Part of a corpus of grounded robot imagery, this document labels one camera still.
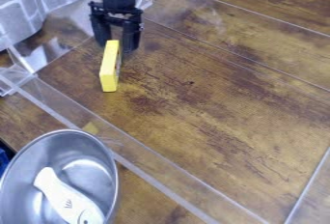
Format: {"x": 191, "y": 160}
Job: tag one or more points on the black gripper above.
{"x": 116, "y": 12}

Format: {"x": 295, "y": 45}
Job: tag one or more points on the yellow butter box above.
{"x": 109, "y": 66}

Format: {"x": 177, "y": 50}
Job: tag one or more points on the clear acrylic barrier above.
{"x": 219, "y": 122}

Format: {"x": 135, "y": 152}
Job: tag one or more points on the silver metal bowl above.
{"x": 83, "y": 164}

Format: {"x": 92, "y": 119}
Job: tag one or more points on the blue object at edge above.
{"x": 4, "y": 161}

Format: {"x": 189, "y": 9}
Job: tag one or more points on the white toy fish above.
{"x": 72, "y": 205}

